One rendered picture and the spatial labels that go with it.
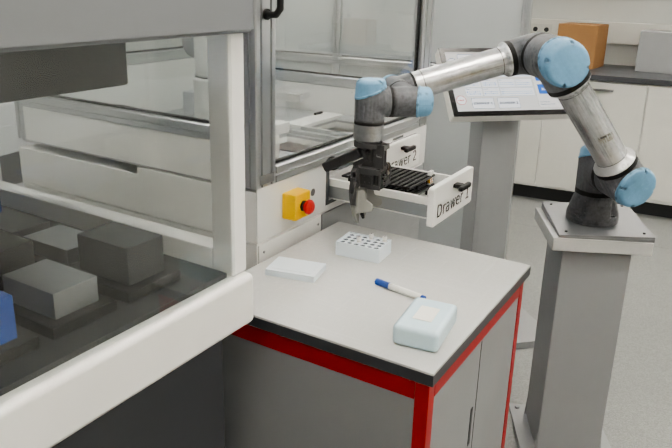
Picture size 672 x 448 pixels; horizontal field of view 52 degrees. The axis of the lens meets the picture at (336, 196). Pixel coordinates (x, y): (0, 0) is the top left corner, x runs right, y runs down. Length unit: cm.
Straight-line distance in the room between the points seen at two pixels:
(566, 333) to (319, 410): 98
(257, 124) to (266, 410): 67
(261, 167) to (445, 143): 209
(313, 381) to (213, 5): 79
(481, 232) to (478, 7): 118
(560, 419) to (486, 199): 99
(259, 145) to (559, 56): 76
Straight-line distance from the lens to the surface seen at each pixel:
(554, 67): 180
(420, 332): 138
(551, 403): 238
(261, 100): 170
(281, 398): 159
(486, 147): 290
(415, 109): 171
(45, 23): 95
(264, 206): 177
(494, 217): 302
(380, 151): 171
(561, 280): 218
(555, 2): 554
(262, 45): 169
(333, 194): 202
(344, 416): 151
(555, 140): 491
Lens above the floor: 146
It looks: 18 degrees down
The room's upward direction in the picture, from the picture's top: 2 degrees clockwise
